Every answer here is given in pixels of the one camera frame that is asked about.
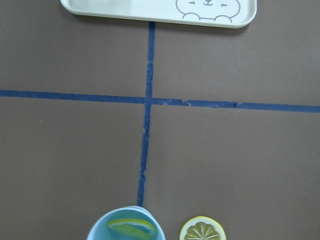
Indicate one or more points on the blue paper cup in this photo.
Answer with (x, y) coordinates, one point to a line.
(100, 231)

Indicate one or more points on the cream bear tray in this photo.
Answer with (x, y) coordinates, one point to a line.
(232, 14)

